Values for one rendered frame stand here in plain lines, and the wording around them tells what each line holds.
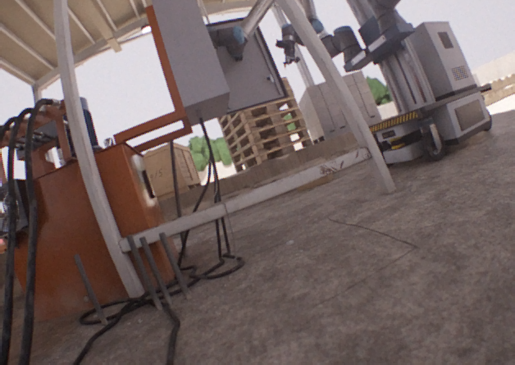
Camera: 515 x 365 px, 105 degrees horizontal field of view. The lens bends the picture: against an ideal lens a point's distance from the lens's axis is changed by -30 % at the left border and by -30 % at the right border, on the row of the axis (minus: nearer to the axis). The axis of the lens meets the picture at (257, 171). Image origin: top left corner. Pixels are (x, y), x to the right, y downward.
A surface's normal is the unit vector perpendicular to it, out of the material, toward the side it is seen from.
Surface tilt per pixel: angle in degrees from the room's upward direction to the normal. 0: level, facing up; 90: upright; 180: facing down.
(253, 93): 90
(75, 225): 90
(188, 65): 90
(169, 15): 90
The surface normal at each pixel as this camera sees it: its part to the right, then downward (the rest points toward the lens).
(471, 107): 0.21, -0.07
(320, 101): -0.04, 0.03
